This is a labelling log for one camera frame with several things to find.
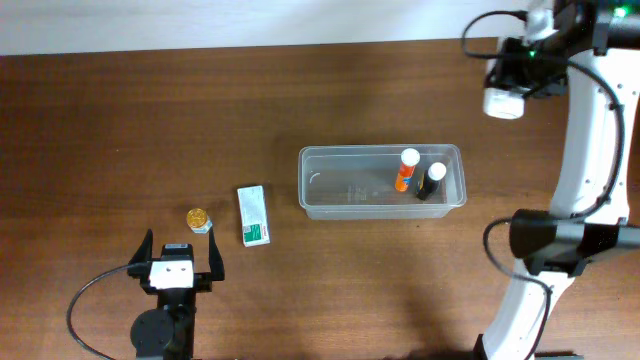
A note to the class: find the white lotion bottle clear cap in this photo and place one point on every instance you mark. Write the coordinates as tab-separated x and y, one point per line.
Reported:
503	104

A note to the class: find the clear plastic container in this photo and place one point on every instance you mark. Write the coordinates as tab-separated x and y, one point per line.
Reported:
357	182

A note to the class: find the dark bottle white cap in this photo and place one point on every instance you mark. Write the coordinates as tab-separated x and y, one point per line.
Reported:
430	181

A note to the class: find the white green medicine box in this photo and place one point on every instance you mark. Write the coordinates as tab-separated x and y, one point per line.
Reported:
253	213

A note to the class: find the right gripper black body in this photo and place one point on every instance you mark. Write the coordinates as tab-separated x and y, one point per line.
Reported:
539	72

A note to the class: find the orange tube white cap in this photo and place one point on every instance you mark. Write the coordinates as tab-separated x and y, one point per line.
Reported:
409	158

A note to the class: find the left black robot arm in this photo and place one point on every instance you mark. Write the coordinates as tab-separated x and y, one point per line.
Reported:
167	331

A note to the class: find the small jar gold lid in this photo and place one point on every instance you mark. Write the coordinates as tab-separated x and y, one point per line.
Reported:
198	221

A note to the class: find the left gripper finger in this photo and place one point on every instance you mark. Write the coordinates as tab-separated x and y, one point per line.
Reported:
216	264
143	254

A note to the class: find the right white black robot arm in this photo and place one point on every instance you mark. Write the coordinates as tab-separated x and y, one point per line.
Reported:
589	51

